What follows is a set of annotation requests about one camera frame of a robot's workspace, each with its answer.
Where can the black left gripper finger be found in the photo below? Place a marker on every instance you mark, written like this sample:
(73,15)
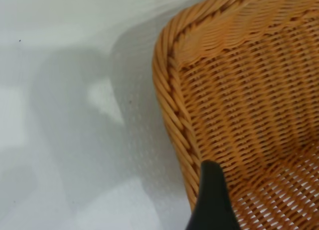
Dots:
(213,202)

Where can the orange woven wicker basket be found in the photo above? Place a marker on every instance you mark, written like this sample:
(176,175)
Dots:
(249,90)

